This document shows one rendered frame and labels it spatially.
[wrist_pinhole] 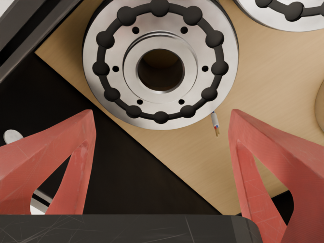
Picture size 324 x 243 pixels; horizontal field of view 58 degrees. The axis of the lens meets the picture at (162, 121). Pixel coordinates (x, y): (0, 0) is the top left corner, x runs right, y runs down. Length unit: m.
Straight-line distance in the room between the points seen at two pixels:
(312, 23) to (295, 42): 0.04
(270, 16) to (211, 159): 0.15
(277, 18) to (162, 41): 0.07
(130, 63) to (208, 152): 0.13
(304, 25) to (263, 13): 0.03
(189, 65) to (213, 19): 0.03
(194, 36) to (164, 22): 0.02
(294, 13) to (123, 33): 0.10
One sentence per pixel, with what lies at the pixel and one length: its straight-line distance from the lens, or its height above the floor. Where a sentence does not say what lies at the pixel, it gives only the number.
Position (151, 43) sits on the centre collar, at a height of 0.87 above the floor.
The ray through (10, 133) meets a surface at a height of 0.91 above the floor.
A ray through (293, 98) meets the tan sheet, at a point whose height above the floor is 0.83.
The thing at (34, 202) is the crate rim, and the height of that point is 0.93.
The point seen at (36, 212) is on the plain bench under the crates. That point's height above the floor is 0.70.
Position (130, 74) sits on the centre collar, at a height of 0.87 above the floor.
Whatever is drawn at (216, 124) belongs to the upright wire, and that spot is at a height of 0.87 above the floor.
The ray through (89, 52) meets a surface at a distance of 0.19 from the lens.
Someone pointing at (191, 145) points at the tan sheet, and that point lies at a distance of 0.27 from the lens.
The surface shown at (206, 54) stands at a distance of 0.19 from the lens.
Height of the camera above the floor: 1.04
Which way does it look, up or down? 55 degrees down
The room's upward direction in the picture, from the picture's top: 179 degrees counter-clockwise
